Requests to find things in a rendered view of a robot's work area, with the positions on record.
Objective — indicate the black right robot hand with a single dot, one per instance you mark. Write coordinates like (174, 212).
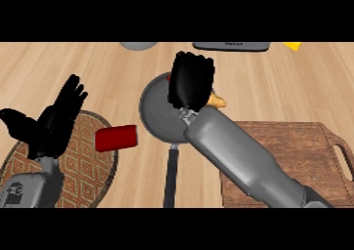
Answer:
(192, 81)

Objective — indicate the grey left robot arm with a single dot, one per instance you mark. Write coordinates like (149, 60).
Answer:
(32, 187)

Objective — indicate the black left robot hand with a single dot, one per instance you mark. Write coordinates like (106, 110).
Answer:
(54, 125)

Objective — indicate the small red object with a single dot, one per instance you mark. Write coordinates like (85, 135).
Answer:
(168, 77)

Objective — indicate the grey round object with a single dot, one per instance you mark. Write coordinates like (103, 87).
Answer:
(138, 45)

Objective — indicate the round woven brown placemat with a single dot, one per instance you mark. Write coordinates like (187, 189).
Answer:
(85, 166)

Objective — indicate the yellow object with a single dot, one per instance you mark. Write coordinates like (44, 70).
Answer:
(294, 46)

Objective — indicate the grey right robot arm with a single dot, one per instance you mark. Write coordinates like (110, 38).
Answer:
(246, 156)

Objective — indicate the golden croissant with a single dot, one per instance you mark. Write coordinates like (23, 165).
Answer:
(218, 101)

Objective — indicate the grey frying pan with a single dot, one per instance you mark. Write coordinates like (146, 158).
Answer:
(161, 123)

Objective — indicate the brown wooden cutting board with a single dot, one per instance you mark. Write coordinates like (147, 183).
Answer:
(304, 162)

